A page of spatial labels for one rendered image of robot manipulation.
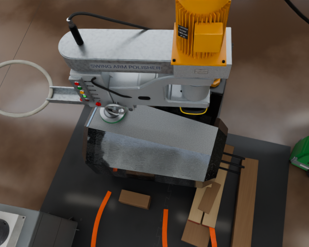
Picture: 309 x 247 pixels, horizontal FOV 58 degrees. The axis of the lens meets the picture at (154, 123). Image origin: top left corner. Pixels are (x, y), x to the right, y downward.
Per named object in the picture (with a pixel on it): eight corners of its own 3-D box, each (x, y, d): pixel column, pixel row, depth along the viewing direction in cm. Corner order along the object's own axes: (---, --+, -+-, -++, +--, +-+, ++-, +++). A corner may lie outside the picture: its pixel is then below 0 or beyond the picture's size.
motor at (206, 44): (225, 24, 151) (239, -47, 115) (226, 71, 138) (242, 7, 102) (174, 24, 154) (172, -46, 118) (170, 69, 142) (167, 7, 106)
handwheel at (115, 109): (129, 104, 202) (125, 93, 188) (127, 116, 197) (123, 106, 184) (109, 103, 203) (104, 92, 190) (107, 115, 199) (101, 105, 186)
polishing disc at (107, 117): (124, 98, 234) (124, 97, 233) (126, 120, 225) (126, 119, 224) (99, 101, 235) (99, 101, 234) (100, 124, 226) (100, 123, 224)
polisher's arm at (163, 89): (207, 91, 208) (215, 48, 164) (207, 119, 198) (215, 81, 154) (112, 88, 217) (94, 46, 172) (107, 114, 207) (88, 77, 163)
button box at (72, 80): (94, 99, 194) (81, 76, 168) (94, 102, 192) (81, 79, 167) (84, 99, 194) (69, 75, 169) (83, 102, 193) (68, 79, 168)
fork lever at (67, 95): (139, 89, 214) (138, 86, 209) (135, 111, 206) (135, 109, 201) (53, 85, 221) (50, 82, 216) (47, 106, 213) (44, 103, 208)
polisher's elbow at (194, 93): (182, 77, 193) (182, 59, 175) (210, 79, 191) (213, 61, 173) (179, 100, 185) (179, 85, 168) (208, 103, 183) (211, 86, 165)
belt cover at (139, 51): (226, 47, 165) (231, 26, 150) (227, 83, 155) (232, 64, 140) (73, 44, 177) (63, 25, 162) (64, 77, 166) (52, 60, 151)
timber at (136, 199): (120, 203, 285) (118, 201, 274) (123, 191, 290) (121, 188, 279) (148, 209, 280) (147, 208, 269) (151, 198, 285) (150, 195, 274)
